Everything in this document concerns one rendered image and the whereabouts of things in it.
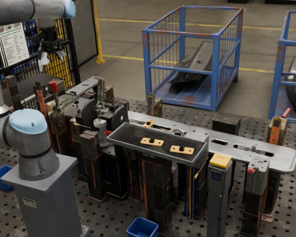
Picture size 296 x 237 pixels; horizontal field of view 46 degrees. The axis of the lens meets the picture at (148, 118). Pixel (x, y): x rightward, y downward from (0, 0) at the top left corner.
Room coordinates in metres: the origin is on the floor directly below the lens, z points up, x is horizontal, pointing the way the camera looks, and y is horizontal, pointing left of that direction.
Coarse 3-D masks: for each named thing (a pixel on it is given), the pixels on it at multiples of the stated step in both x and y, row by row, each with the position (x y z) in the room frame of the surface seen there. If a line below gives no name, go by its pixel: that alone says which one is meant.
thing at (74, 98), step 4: (72, 96) 1.76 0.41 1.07; (76, 96) 1.76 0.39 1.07; (64, 100) 1.72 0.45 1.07; (68, 100) 1.71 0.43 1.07; (72, 100) 1.72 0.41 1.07; (76, 100) 1.75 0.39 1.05; (60, 104) 1.68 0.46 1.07; (64, 104) 1.67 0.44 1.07; (68, 104) 1.69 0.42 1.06; (56, 108) 1.66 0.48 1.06
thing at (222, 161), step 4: (216, 156) 1.01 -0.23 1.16; (220, 156) 1.00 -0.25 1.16; (224, 156) 1.00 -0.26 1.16; (228, 156) 1.00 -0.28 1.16; (212, 160) 0.98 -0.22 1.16; (216, 160) 0.98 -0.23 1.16; (220, 160) 0.98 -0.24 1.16; (224, 160) 0.98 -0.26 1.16; (228, 160) 0.98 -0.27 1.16; (212, 164) 0.97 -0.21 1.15; (216, 164) 0.97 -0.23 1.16; (220, 164) 0.96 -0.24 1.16; (224, 164) 0.96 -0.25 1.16
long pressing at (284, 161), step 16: (64, 96) 1.92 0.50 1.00; (64, 112) 1.71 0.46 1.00; (128, 112) 1.67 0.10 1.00; (176, 128) 1.47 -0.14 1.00; (192, 128) 1.47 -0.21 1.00; (240, 144) 1.30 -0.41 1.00; (256, 144) 1.30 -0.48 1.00; (272, 144) 1.29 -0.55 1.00; (240, 160) 1.19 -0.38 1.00; (272, 160) 1.17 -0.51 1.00; (288, 160) 1.17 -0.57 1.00
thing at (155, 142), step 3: (144, 138) 1.15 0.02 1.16; (147, 138) 1.14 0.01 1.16; (150, 138) 1.13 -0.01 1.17; (141, 141) 1.13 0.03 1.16; (144, 141) 1.13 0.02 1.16; (147, 141) 1.12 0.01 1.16; (150, 141) 1.11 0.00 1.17; (153, 141) 1.11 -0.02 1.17; (156, 141) 1.12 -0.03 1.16; (159, 141) 1.12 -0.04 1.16; (162, 141) 1.12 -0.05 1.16; (150, 144) 1.10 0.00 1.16; (153, 144) 1.10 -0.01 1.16; (156, 144) 1.10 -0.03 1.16; (159, 144) 1.10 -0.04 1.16
